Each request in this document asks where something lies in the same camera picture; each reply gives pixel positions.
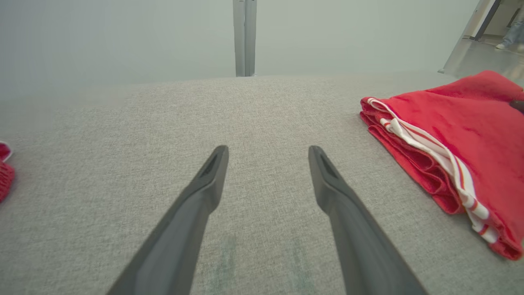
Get red white basketball jersey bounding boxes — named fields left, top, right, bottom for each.
left=360, top=70, right=524, bottom=261

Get white door frame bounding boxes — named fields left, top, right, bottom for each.
left=463, top=0, right=502, bottom=41

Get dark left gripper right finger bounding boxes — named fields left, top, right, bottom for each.
left=308, top=145, right=429, bottom=295

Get red shorts with white band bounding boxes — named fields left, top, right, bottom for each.
left=0, top=141, right=16, bottom=204

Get person in jeans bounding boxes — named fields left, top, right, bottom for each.
left=495, top=6, right=524, bottom=53

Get grey partition post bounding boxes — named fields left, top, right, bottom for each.
left=233, top=0, right=257, bottom=77

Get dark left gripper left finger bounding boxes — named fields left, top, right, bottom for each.
left=106, top=145, right=229, bottom=295

